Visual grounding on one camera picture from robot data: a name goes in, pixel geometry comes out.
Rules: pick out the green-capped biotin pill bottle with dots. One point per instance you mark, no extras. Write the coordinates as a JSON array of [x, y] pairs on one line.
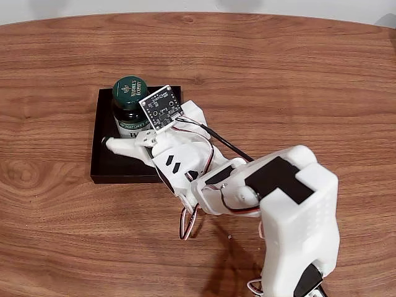
[[128, 92]]

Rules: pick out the shallow black cardboard box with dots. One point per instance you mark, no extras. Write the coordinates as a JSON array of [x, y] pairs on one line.
[[103, 161]]

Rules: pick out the black camera circuit board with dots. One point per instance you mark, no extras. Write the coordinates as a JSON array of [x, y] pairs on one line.
[[161, 108]]

